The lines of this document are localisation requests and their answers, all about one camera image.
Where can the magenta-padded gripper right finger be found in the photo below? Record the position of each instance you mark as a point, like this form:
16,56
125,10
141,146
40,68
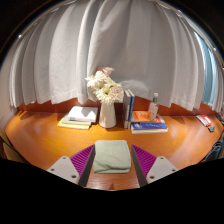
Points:
159,168

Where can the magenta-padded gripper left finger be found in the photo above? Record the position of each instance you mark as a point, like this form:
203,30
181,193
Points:
65,168

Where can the pale green towel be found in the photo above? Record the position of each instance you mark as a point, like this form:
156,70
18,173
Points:
111,156

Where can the yellow flat book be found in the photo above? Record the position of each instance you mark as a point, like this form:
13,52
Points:
71,126

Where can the grey flat book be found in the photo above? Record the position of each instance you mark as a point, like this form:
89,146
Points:
71,121

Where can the orange flat book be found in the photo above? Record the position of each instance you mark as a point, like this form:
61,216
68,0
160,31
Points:
140,116

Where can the wooden chair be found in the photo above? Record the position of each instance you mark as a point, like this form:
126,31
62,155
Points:
11,151

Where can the white closed book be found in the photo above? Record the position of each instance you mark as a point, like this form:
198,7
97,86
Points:
83,114

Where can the black bag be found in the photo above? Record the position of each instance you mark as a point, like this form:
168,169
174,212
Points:
215,150

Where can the clear plastic bottle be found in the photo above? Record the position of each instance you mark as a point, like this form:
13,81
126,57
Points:
153,109

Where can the small dark object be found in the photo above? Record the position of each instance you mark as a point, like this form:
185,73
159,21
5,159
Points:
211,128

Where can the red and white packet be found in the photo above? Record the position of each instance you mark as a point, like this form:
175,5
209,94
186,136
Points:
203,120

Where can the white ceramic vase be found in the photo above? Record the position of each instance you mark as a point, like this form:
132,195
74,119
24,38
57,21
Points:
107,116

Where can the dark grey upright book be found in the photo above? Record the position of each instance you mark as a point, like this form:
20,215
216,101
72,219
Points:
125,108

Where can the white flower bouquet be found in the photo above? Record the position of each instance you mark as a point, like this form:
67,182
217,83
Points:
105,86

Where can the window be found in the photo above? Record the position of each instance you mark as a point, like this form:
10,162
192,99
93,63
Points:
208,73

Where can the white curtain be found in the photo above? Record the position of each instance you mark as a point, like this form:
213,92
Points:
100,46

